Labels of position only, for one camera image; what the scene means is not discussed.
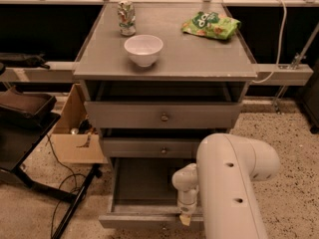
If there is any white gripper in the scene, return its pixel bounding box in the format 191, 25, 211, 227
171, 163, 198, 226

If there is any grey bottom drawer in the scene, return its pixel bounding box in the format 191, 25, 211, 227
99, 158, 203, 231

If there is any grey drawer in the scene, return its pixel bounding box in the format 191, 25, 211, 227
100, 137, 199, 158
85, 102, 242, 129
99, 158, 203, 231

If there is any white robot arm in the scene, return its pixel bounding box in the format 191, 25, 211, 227
171, 133, 280, 239

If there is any grey middle drawer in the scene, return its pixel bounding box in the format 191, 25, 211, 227
100, 137, 199, 158

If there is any grey top drawer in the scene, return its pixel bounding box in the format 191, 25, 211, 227
85, 102, 242, 129

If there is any grey drawer cabinet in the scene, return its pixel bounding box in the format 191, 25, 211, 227
72, 2, 258, 184

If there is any cardboard box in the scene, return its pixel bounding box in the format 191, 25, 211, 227
51, 84, 107, 163

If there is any white bowl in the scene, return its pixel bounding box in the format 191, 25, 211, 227
124, 35, 163, 68

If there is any green chip bag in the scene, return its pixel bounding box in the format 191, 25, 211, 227
181, 11, 241, 41

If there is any black tray on stand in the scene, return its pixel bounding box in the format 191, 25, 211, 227
0, 87, 57, 121

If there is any green white soda can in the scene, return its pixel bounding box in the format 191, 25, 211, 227
118, 0, 136, 36

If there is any black cable on floor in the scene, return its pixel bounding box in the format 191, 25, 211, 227
45, 132, 88, 239

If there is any black stand frame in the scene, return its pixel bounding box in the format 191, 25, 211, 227
0, 113, 102, 239

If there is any black object on rail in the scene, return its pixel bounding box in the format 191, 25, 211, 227
0, 53, 50, 70

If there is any white cable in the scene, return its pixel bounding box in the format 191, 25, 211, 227
251, 0, 288, 85

